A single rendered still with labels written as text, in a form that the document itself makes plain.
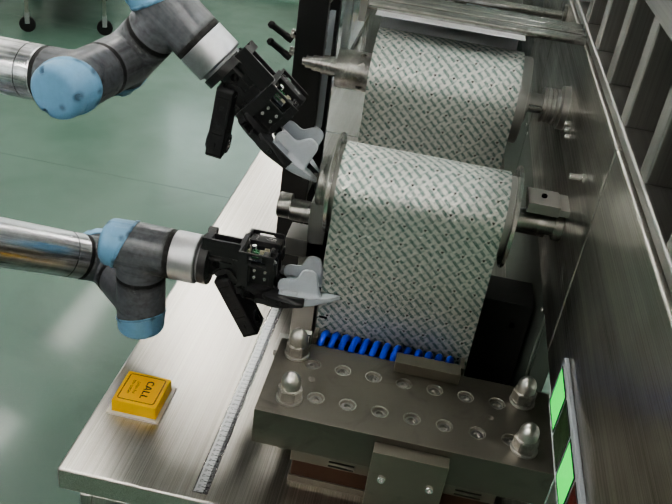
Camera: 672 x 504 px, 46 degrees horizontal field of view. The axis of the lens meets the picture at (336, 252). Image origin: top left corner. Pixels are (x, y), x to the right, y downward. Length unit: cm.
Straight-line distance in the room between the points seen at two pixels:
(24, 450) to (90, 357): 43
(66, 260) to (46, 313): 167
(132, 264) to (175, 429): 25
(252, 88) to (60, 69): 26
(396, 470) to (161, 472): 33
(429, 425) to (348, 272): 25
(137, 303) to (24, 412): 139
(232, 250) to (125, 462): 33
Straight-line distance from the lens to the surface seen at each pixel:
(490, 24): 131
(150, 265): 120
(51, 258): 130
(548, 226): 116
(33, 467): 245
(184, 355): 136
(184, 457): 120
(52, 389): 267
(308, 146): 114
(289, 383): 107
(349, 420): 109
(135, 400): 125
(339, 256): 115
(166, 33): 114
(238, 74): 114
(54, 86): 107
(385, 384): 115
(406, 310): 118
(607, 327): 84
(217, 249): 117
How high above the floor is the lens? 178
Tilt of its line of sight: 32 degrees down
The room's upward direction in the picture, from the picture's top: 8 degrees clockwise
